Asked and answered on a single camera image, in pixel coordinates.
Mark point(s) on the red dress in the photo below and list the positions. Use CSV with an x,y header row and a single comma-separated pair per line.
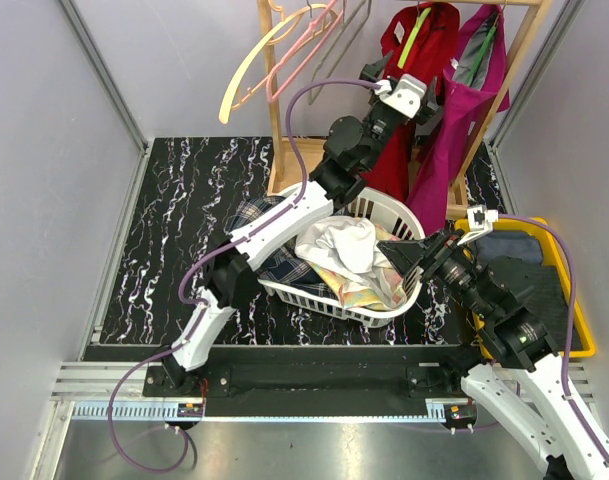
x,y
418,43

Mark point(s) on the wooden clothes rack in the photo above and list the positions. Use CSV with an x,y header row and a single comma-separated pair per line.
x,y
284,168

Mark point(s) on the yellow plastic bin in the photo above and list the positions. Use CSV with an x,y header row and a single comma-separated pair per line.
x,y
579,310

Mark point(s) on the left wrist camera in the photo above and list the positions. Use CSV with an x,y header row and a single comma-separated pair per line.
x,y
406,97

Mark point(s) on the pastel floral skirt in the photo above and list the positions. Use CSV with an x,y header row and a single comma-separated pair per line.
x,y
385,293

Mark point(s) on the folded dark clothes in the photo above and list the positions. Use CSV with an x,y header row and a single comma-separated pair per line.
x,y
534,280

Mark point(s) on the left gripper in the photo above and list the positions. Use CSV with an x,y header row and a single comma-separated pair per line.
x,y
372,72

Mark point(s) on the navy plaid skirt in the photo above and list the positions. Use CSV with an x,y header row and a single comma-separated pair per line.
x,y
282,266

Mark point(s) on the pink plastic hanger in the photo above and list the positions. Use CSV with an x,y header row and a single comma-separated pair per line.
x,y
326,19

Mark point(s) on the magenta dress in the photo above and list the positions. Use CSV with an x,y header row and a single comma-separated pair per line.
x,y
444,152

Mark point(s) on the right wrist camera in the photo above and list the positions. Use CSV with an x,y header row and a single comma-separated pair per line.
x,y
481,222

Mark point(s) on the grey wire hanger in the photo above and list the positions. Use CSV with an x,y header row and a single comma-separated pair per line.
x,y
349,30

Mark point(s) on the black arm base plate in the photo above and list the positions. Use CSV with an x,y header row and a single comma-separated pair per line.
x,y
327,383

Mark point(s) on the white plastic laundry basket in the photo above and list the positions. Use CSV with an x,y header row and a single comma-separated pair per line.
x,y
394,217

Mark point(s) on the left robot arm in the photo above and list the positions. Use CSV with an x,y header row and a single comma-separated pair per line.
x,y
225,279

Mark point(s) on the yellow-green hanger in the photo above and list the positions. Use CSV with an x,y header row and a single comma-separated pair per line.
x,y
405,53

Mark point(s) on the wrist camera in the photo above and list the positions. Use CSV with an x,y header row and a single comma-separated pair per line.
x,y
481,222
406,97

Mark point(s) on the green hanger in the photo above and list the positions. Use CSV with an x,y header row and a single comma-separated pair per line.
x,y
480,68

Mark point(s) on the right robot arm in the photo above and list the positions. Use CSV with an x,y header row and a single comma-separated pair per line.
x,y
516,372

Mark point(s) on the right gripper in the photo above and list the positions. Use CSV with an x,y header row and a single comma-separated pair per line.
x,y
429,254

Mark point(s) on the white garment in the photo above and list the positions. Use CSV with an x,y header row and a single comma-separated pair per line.
x,y
346,246

